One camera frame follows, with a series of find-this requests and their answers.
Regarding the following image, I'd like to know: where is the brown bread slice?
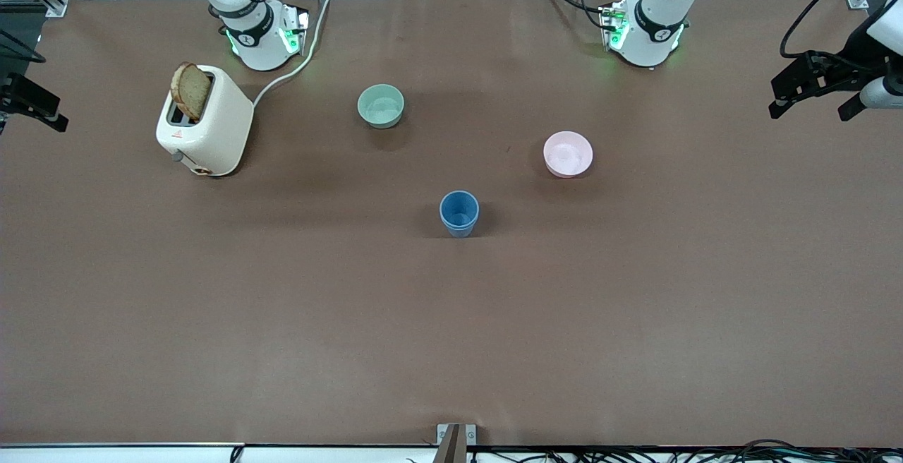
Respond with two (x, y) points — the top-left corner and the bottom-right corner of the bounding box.
(171, 62), (212, 122)

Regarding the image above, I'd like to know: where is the cream white toaster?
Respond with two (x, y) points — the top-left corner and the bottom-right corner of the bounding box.
(155, 65), (255, 177)

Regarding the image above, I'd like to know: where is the pale green bowl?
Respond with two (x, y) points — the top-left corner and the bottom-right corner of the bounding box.
(357, 84), (406, 129)

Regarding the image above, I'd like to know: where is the black left arm base cable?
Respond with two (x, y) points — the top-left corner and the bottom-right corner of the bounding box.
(541, 0), (616, 32)

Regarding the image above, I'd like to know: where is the white toaster power cable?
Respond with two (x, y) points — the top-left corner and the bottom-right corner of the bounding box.
(252, 0), (337, 108)

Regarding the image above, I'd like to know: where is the white table edge rail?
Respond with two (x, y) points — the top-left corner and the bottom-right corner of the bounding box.
(0, 443), (903, 463)

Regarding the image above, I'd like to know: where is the black cable bundle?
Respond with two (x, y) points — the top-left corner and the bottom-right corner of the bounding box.
(406, 438), (903, 463)

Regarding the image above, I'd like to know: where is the metal bracket with brown post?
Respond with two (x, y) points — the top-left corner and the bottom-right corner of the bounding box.
(436, 423), (478, 463)

